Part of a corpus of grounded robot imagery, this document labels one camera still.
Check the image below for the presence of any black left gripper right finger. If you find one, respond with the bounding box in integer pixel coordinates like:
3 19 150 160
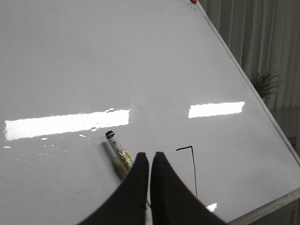
150 152 226 225

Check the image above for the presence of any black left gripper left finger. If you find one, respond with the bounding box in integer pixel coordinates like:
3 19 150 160
80 152 149 225

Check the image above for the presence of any black whiteboard marker with tape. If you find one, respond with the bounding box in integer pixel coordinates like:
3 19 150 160
105 130 134 179

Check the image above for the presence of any green potted plant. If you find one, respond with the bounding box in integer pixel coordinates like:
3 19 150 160
251 71 284 99

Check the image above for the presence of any grey curtain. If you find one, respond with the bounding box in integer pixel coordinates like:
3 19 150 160
200 0 300 108

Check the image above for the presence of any white whiteboard with aluminium frame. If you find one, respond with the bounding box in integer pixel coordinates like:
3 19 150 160
0 0 300 225

